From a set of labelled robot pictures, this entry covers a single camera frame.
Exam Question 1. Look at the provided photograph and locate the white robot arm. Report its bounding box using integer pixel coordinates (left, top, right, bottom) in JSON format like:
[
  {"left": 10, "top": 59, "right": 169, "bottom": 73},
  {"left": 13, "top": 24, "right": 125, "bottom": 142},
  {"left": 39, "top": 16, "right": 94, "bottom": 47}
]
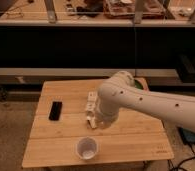
[{"left": 85, "top": 71, "right": 195, "bottom": 132}]

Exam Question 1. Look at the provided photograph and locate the black smartphone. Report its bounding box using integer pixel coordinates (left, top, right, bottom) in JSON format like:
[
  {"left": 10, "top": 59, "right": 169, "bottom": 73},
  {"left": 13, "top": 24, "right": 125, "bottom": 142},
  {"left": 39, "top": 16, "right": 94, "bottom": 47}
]
[{"left": 49, "top": 102, "right": 62, "bottom": 121}]

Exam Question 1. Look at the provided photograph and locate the green bowl with food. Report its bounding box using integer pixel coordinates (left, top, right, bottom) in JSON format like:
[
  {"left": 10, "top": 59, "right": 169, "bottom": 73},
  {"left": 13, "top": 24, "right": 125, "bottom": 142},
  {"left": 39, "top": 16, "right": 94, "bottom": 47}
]
[{"left": 135, "top": 79, "right": 144, "bottom": 90}]

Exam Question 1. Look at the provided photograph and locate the clear plastic cup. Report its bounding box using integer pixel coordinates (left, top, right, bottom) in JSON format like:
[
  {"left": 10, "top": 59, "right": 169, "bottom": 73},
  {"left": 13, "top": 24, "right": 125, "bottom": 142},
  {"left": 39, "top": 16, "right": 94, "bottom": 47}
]
[{"left": 76, "top": 137, "right": 98, "bottom": 160}]

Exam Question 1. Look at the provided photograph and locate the wooden table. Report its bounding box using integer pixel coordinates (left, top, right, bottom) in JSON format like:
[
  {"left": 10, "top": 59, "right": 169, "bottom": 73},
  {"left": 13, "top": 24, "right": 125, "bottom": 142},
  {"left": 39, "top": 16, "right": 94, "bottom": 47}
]
[{"left": 22, "top": 80, "right": 174, "bottom": 168}]

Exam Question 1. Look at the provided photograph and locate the long wooden bench beam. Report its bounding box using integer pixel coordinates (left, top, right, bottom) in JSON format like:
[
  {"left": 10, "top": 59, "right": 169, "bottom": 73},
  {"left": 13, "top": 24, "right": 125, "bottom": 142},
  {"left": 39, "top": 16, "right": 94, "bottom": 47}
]
[{"left": 0, "top": 68, "right": 178, "bottom": 84}]

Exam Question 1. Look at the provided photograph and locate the black power adapter box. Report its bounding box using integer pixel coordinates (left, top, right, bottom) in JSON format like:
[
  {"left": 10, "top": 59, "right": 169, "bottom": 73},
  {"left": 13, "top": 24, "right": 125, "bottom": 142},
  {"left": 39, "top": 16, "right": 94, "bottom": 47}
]
[{"left": 178, "top": 128, "right": 195, "bottom": 144}]

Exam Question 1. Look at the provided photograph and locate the cluttered background workbench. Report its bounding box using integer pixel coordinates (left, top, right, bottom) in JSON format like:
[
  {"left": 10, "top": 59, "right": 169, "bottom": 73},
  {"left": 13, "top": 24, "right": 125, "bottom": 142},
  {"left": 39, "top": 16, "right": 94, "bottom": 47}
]
[{"left": 0, "top": 0, "right": 195, "bottom": 27}]

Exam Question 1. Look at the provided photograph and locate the black cable on floor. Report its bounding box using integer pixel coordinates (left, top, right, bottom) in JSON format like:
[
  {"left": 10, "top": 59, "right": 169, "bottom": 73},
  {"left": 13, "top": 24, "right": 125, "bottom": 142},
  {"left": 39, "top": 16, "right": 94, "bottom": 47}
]
[{"left": 167, "top": 142, "right": 195, "bottom": 171}]

